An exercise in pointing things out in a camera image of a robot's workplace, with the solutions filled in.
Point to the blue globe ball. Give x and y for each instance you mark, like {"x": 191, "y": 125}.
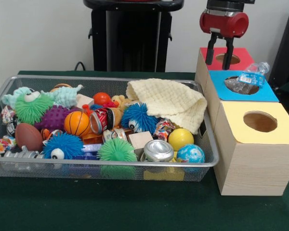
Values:
{"x": 190, "y": 154}

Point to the dark green tablecloth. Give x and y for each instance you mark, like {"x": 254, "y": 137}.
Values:
{"x": 110, "y": 207}

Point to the black panel on stand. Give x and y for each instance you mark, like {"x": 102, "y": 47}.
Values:
{"x": 286, "y": 48}

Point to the yellow ball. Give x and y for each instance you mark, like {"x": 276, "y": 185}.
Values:
{"x": 180, "y": 139}

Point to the purple spiky ball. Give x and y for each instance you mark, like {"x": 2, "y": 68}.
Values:
{"x": 54, "y": 118}

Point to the blue spiky ball with eye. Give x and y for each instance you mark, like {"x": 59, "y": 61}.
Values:
{"x": 65, "y": 144}

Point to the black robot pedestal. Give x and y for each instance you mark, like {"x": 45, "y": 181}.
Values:
{"x": 135, "y": 36}

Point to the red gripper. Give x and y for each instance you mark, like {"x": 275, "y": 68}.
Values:
{"x": 224, "y": 24}

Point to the crushed clear plastic bottle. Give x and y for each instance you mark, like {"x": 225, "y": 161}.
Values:
{"x": 251, "y": 78}

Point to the crushed silver can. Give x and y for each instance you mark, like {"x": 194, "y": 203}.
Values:
{"x": 158, "y": 150}

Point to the orange basketball toy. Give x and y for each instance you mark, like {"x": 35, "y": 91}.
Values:
{"x": 77, "y": 123}

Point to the green spiky ball with eyes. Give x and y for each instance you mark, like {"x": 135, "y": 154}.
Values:
{"x": 32, "y": 108}

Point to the cream waffle cloth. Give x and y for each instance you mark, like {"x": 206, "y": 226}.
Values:
{"x": 173, "y": 101}

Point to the brown football toy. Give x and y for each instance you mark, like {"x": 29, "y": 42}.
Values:
{"x": 29, "y": 137}

